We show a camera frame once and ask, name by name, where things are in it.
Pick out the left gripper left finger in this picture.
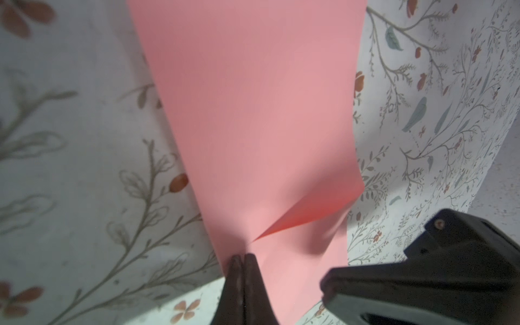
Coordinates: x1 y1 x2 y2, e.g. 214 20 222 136
211 255 244 325

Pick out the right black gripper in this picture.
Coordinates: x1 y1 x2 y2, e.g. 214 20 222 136
320 209 519 324

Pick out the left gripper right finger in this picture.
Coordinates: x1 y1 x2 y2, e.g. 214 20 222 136
243 253 279 325

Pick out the pink square paper sheet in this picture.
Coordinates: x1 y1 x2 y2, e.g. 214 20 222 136
128 1 366 324

